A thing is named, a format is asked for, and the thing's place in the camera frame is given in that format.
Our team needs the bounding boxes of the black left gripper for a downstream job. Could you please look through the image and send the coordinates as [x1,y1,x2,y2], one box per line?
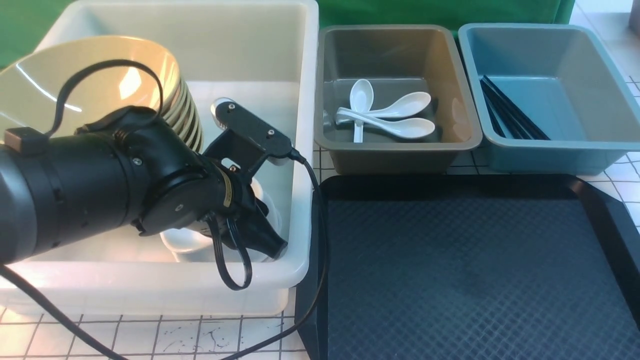
[199,165,288,259]

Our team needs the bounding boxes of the white square dish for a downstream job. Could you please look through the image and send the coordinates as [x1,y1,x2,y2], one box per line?
[160,178,282,262]

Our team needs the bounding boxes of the white ceramic soup spoon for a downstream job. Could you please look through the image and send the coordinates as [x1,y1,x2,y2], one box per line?
[336,109,436,140]

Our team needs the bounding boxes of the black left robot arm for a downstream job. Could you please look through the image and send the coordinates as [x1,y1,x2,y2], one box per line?
[1,105,287,265]

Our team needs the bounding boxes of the stack of white dishes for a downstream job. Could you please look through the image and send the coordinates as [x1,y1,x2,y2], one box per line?
[160,194,282,263]

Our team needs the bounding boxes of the stack of yellow bowls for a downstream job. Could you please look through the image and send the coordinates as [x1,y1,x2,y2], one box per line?
[161,78,204,153]

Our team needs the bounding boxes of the large white plastic tub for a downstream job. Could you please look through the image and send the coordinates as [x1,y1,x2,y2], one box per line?
[10,0,319,317]

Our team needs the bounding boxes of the white spoon upright in bin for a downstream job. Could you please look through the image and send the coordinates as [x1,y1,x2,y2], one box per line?
[349,79,375,143]

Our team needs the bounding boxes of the brown plastic bin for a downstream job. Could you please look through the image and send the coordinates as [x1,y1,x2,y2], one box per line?
[314,24,483,175]

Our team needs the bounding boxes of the white spoon lying in bin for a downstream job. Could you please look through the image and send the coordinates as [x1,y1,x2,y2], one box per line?
[338,91,432,119]

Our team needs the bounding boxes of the black plastic serving tray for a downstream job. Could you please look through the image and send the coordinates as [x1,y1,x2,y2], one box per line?
[295,174,640,360]

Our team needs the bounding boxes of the black chopsticks in blue bin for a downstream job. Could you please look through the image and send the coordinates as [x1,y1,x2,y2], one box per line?
[480,75,550,141]

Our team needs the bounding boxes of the green backdrop cloth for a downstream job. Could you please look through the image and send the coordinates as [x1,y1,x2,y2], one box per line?
[0,0,575,68]

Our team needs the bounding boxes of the blue plastic bin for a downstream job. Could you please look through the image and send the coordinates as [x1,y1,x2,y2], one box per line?
[458,23,640,175]

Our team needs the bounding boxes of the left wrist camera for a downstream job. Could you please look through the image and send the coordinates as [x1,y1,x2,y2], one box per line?
[203,97,309,182]

